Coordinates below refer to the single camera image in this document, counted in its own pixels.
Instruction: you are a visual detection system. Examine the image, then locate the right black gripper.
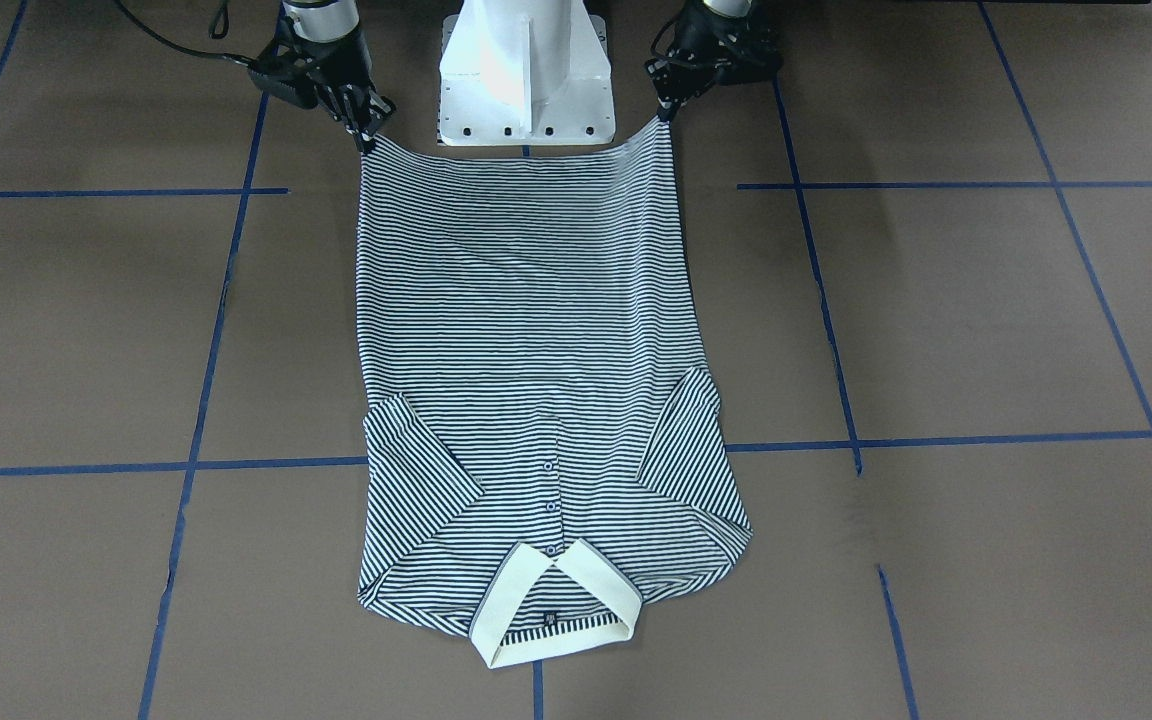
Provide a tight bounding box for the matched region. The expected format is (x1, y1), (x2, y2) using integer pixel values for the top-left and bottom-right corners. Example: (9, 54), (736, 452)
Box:
(247, 18), (396, 156)

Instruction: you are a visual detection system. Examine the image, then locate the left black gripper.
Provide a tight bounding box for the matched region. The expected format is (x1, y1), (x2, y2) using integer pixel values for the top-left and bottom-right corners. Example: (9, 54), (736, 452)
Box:
(644, 8), (785, 123)

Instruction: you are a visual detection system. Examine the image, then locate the navy white striped polo shirt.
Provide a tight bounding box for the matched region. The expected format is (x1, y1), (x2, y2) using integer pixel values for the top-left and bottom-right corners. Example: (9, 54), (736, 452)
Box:
(355, 119), (753, 669)

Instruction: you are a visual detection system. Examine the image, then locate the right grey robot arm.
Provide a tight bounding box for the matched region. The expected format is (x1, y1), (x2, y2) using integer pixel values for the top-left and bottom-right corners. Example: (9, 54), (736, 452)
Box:
(247, 1), (396, 156)

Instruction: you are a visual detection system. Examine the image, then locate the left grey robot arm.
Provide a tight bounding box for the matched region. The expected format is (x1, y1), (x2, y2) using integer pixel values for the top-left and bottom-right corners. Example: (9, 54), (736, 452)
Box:
(644, 1), (783, 123)

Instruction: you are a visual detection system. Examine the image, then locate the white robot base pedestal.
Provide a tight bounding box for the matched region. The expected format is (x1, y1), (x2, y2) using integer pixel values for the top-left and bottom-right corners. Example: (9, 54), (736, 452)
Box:
(435, 1), (617, 147)

